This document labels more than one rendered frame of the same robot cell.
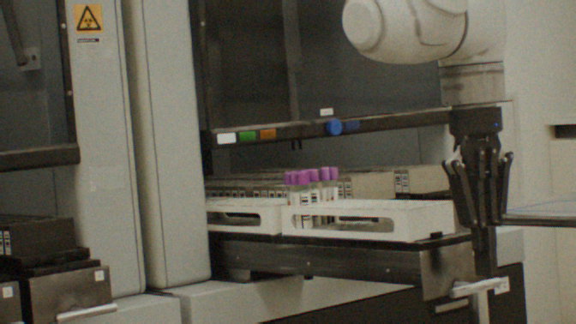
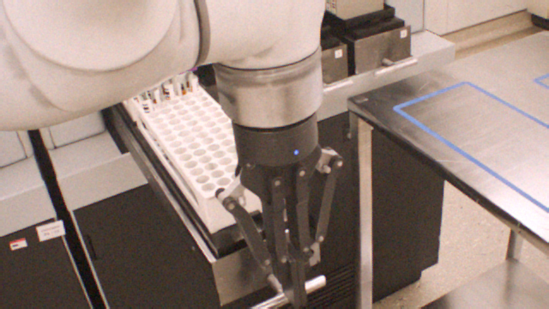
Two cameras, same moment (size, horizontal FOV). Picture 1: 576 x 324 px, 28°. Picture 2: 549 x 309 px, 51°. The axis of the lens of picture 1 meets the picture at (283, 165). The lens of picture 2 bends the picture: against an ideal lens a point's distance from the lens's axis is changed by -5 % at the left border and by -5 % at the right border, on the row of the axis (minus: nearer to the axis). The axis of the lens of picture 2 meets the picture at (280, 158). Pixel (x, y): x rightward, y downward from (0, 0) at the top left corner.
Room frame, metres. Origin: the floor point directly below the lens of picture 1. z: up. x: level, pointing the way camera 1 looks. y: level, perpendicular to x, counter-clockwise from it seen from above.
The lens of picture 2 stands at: (1.16, -0.39, 1.26)
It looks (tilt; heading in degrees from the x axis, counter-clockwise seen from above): 33 degrees down; 15
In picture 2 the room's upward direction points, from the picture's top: 6 degrees counter-clockwise
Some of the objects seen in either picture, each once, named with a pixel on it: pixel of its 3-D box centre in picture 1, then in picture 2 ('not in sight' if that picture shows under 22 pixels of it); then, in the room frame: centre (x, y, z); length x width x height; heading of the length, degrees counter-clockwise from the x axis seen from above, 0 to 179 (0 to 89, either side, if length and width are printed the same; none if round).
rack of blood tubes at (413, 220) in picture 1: (363, 223); (201, 148); (1.80, -0.12, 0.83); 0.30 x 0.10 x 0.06; 39
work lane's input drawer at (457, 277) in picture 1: (310, 253); (175, 139); (1.91, -0.03, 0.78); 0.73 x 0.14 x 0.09; 39
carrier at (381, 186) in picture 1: (370, 189); not in sight; (2.23, -0.16, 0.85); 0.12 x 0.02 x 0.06; 128
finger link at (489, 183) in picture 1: (486, 186); (296, 205); (1.62, -0.28, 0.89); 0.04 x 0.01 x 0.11; 39
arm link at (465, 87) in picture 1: (472, 87); (269, 79); (1.61, -0.27, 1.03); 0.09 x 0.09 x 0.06
